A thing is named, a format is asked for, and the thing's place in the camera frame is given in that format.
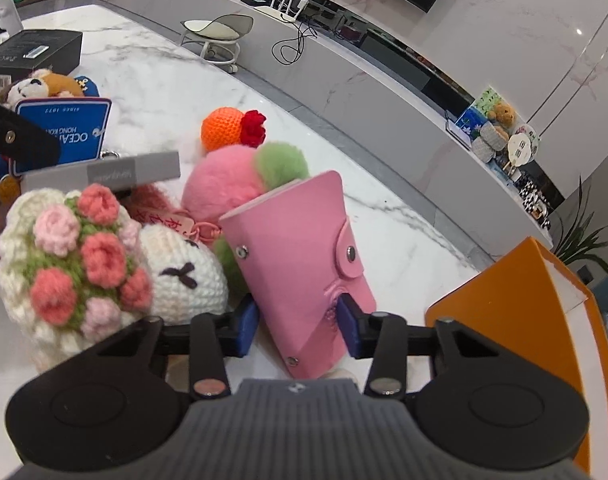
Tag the small brown teddy bear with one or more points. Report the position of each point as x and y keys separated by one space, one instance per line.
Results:
x=503 y=112

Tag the grey knitted basket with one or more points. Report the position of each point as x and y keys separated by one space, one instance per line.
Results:
x=489 y=145

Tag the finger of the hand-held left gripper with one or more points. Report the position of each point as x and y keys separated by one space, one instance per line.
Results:
x=18 y=135

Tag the green potted plant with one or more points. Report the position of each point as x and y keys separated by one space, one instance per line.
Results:
x=579 y=240

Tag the white crochet doll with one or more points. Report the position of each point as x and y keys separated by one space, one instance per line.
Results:
x=183 y=270

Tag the white phone stand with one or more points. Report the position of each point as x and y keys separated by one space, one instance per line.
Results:
x=3 y=15

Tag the pink paper tag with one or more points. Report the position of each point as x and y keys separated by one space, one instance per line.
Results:
x=163 y=222

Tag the crochet flower bouquet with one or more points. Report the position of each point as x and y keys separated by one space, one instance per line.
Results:
x=63 y=260

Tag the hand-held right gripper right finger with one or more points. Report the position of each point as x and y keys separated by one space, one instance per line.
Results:
x=349 y=331

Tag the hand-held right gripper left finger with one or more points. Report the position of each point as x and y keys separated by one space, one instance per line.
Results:
x=246 y=327

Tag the blue luggage tag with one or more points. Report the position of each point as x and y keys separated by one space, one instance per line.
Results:
x=73 y=120

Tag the pink and green pompom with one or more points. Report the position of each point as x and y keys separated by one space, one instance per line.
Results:
x=218 y=185

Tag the black cardboard box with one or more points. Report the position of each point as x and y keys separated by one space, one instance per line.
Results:
x=13 y=55

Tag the white stool on wheels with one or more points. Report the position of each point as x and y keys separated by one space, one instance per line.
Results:
x=208 y=27

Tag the brown and white plush dog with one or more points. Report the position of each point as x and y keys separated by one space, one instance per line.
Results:
x=28 y=87

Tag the orange box container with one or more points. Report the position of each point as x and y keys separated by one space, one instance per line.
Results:
x=509 y=300

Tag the orange crochet ball red flower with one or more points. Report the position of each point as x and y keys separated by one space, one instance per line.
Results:
x=218 y=127

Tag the pink snap card holder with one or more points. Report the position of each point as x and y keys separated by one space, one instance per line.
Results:
x=294 y=260

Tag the white router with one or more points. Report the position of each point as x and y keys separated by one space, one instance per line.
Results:
x=279 y=11

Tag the blue printed bag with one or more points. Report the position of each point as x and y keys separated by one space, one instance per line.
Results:
x=471 y=120

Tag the round paper fan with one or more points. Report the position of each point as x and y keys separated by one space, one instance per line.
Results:
x=521 y=147

